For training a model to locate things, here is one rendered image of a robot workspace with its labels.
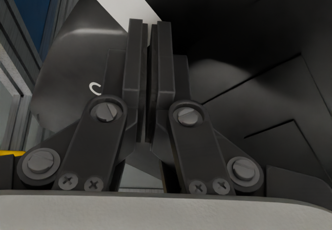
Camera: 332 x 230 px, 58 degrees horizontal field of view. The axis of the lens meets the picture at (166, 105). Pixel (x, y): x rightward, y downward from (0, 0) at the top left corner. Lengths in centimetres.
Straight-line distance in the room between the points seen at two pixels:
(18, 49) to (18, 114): 13
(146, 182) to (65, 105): 80
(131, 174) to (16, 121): 47
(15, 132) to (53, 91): 42
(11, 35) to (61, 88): 34
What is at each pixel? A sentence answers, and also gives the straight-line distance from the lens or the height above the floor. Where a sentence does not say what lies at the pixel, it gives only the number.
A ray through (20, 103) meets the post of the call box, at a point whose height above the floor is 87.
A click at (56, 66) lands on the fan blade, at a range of 17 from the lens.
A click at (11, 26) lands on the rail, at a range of 51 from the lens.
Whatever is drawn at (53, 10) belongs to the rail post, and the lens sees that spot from 76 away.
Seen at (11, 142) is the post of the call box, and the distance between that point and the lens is 60.
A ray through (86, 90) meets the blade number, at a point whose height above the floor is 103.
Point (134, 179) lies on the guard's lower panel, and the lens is 97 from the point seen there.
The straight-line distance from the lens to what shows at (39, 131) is 104.
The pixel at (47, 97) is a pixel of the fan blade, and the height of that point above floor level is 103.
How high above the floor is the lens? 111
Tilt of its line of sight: 24 degrees down
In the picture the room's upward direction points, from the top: 180 degrees counter-clockwise
